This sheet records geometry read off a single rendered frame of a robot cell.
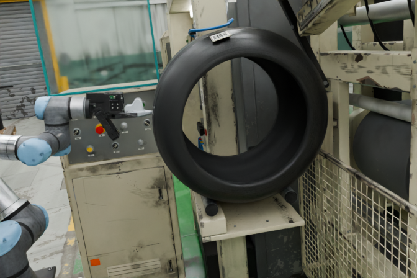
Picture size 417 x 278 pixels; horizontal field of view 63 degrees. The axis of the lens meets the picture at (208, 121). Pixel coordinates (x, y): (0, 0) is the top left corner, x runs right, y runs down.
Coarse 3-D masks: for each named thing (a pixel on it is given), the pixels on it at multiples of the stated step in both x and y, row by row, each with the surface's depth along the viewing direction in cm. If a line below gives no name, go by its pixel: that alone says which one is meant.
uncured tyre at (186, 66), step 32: (256, 32) 106; (192, 64) 102; (288, 64) 106; (160, 96) 106; (288, 96) 138; (320, 96) 110; (160, 128) 107; (288, 128) 140; (320, 128) 113; (192, 160) 108; (224, 160) 140; (256, 160) 142; (288, 160) 131; (224, 192) 112; (256, 192) 114
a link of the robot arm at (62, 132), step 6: (48, 126) 109; (54, 126) 109; (60, 126) 109; (66, 126) 111; (54, 132) 107; (60, 132) 109; (66, 132) 112; (60, 138) 107; (66, 138) 111; (60, 144) 107; (66, 144) 112; (60, 150) 111; (66, 150) 112; (54, 156) 111
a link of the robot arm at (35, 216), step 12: (0, 180) 118; (0, 192) 116; (12, 192) 119; (0, 204) 115; (12, 204) 117; (24, 204) 119; (0, 216) 115; (12, 216) 115; (24, 216) 117; (36, 216) 120; (36, 228) 117; (36, 240) 118
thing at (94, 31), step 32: (32, 0) 159; (64, 0) 161; (96, 0) 163; (128, 0) 165; (64, 32) 164; (96, 32) 166; (128, 32) 168; (64, 64) 167; (96, 64) 169; (128, 64) 171
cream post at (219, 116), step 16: (192, 0) 141; (208, 0) 137; (224, 0) 138; (192, 16) 148; (208, 16) 138; (224, 16) 139; (208, 32) 139; (224, 64) 143; (208, 80) 143; (224, 80) 144; (208, 96) 145; (224, 96) 146; (208, 112) 146; (224, 112) 147; (208, 128) 148; (224, 128) 149; (208, 144) 150; (224, 144) 150; (224, 240) 160; (240, 240) 161; (224, 256) 162; (240, 256) 163; (224, 272) 163; (240, 272) 165
